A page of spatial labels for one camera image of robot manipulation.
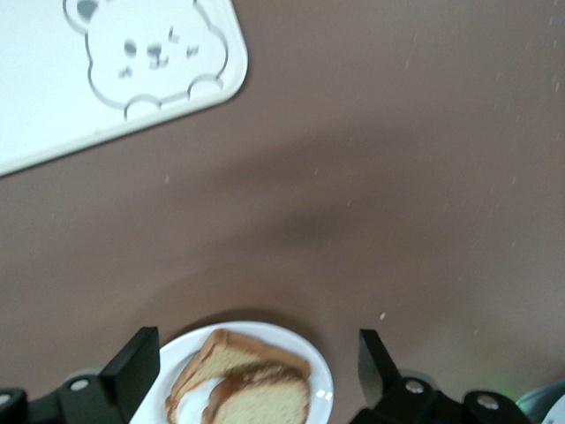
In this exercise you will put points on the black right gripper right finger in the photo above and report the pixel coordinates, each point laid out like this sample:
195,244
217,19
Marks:
379,380

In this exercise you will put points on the white round plate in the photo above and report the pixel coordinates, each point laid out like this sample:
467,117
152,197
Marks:
318,371

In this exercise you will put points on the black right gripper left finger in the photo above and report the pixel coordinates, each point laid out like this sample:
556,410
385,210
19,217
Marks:
132,371

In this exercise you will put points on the bread slice under egg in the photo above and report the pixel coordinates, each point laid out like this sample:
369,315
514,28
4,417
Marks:
238,353

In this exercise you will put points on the plain bread slice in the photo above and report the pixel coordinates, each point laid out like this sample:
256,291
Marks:
265,402

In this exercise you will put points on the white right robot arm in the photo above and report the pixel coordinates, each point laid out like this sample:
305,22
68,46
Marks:
543,404

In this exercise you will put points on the cream bear print tray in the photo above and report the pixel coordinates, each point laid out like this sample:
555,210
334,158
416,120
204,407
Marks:
44,88

